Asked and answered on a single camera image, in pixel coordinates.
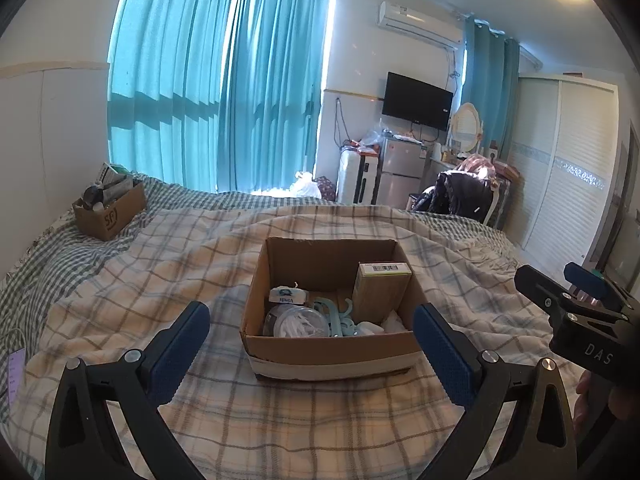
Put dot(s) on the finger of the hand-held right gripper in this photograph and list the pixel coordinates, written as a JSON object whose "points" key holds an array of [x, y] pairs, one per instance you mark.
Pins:
{"points": [[582, 275], [540, 285]]}

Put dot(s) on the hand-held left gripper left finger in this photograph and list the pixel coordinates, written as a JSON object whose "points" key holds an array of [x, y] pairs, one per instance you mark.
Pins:
{"points": [[175, 355]]}

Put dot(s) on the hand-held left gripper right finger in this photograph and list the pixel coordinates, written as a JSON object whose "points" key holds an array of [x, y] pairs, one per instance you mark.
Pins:
{"points": [[440, 355]]}

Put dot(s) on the white cloth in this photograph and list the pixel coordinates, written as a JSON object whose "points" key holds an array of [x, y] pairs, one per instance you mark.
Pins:
{"points": [[397, 324]]}

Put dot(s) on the box with green label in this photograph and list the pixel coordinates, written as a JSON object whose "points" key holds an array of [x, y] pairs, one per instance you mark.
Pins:
{"points": [[380, 295]]}

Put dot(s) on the light blue plastic hook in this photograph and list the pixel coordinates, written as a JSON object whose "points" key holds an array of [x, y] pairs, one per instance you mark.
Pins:
{"points": [[334, 321]]}

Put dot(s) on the brown cardboard box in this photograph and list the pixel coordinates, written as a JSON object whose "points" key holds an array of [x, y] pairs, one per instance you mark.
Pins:
{"points": [[325, 355]]}

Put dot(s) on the blue tissue pack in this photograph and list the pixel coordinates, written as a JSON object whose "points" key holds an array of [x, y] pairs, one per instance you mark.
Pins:
{"points": [[287, 297]]}

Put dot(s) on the clear cotton swab jar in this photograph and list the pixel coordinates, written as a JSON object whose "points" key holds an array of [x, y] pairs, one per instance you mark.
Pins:
{"points": [[300, 322]]}

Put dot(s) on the person's right hand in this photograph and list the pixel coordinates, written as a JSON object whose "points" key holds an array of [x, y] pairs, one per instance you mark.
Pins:
{"points": [[580, 400]]}

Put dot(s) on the beige plaid blanket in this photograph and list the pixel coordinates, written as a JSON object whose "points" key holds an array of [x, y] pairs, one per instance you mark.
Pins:
{"points": [[175, 270]]}

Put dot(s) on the white chair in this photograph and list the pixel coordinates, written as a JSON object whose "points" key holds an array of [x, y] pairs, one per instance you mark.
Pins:
{"points": [[491, 205]]}

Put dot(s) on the white louvred wardrobe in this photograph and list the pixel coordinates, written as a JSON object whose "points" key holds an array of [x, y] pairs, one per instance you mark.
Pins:
{"points": [[560, 170]]}

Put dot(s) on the black jacket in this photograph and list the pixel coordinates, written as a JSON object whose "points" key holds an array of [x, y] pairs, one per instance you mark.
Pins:
{"points": [[457, 192]]}

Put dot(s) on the pink patterned cloth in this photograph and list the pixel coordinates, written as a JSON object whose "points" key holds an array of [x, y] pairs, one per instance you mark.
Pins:
{"points": [[477, 167]]}

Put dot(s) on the small printed cardboard box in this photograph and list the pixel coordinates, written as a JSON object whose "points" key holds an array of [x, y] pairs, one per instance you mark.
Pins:
{"points": [[112, 215]]}

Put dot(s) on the purple phone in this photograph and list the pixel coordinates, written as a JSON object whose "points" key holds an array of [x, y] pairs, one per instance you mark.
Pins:
{"points": [[16, 377]]}

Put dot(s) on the green gingham bed sheet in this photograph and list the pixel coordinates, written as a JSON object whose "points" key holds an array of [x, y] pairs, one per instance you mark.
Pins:
{"points": [[45, 260]]}

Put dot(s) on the white oval mirror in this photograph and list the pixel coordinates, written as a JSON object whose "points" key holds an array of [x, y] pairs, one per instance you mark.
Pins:
{"points": [[465, 125]]}

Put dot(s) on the black round object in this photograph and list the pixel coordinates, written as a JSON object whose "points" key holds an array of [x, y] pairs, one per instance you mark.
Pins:
{"points": [[92, 196]]}

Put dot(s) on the silver fridge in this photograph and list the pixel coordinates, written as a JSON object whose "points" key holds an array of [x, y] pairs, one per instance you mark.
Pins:
{"points": [[400, 167]]}

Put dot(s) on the white and green packet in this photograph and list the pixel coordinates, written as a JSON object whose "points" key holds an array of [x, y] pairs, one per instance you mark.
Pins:
{"points": [[114, 177]]}

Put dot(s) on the white suitcase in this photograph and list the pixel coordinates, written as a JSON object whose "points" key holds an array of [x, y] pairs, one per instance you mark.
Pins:
{"points": [[352, 177]]}

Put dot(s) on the dark patterned bag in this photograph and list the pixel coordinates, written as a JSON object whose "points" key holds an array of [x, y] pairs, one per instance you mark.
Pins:
{"points": [[326, 189]]}

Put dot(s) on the teal window curtain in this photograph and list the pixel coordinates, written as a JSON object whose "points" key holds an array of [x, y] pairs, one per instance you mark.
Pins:
{"points": [[165, 80], [482, 80], [272, 85]]}

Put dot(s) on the white plastic bag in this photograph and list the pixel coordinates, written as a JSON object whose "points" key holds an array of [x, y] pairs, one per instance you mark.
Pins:
{"points": [[306, 186]]}

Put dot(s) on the clear plastic bag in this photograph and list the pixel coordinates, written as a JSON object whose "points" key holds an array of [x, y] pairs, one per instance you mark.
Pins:
{"points": [[372, 139]]}

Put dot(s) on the white air conditioner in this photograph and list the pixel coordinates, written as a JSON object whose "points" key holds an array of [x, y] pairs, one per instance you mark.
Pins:
{"points": [[417, 22]]}

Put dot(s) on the black wall television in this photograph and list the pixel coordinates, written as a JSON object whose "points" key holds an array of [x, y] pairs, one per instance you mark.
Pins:
{"points": [[415, 102]]}

